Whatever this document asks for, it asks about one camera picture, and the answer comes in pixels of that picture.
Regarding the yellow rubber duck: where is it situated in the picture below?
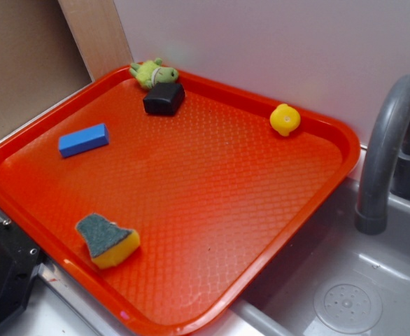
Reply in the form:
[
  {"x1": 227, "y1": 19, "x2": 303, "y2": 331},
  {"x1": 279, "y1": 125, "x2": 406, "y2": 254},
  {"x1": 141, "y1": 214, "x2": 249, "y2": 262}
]
[{"x1": 269, "y1": 104, "x2": 301, "y2": 137}]

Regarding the red plastic tray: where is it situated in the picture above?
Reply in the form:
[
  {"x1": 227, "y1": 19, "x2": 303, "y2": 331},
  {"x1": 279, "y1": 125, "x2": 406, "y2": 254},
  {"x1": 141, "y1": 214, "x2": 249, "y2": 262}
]
[{"x1": 0, "y1": 67, "x2": 360, "y2": 335}]

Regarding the black rectangular block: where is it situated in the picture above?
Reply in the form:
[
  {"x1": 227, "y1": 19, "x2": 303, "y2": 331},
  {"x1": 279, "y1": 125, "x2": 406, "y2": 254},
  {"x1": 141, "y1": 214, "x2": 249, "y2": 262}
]
[{"x1": 143, "y1": 83, "x2": 185, "y2": 116}]

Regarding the green plush frog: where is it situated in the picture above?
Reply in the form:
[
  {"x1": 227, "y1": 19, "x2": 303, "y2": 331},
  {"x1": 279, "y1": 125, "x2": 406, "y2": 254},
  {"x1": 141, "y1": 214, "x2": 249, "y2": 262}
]
[{"x1": 129, "y1": 57, "x2": 179, "y2": 91}]

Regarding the blue rectangular block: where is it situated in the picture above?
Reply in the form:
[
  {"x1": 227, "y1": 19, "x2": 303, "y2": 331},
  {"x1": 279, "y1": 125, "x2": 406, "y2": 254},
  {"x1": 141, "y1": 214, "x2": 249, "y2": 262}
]
[{"x1": 58, "y1": 123, "x2": 109, "y2": 158}]

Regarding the yellow green scrub sponge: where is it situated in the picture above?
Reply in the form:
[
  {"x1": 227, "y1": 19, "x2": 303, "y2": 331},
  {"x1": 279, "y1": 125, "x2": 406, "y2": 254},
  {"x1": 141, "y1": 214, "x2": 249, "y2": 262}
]
[{"x1": 76, "y1": 213, "x2": 141, "y2": 270}]

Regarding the grey toy sink basin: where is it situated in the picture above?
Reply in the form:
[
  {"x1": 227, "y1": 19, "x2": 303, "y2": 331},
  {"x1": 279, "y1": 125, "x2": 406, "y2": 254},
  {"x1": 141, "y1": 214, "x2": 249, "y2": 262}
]
[{"x1": 225, "y1": 176, "x2": 410, "y2": 336}]

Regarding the wooden board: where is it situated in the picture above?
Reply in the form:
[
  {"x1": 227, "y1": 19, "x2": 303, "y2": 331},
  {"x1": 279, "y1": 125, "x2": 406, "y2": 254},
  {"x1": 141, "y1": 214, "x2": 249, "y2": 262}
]
[{"x1": 58, "y1": 0, "x2": 134, "y2": 81}]

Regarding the grey plastic faucet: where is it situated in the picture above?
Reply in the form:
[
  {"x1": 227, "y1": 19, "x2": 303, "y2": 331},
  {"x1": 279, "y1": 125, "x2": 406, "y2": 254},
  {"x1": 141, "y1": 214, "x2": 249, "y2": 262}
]
[{"x1": 355, "y1": 74, "x2": 410, "y2": 235}]

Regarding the black metal mount block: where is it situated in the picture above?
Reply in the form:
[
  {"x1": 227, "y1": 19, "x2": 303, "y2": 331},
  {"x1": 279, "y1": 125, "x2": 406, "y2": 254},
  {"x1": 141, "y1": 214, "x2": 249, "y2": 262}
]
[{"x1": 0, "y1": 219, "x2": 43, "y2": 327}]

